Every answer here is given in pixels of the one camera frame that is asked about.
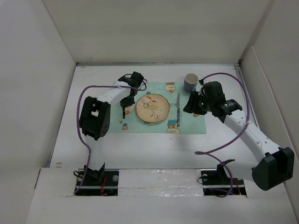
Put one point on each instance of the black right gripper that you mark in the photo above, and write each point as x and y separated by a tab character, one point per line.
191	106

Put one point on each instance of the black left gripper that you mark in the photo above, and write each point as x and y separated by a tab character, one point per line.
124	103

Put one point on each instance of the steel fork patterned handle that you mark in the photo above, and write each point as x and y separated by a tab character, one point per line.
123	113

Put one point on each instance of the steel knife patterned handle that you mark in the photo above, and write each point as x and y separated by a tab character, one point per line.
178	109

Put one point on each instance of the cream bird pattern plate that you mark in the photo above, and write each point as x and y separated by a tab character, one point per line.
152	108

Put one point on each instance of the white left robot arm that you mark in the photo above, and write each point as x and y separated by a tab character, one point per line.
93	118

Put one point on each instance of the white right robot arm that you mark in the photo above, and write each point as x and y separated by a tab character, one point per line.
274	164

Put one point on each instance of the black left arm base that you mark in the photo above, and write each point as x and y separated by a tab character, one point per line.
104	186

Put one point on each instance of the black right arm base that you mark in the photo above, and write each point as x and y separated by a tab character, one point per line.
216	182

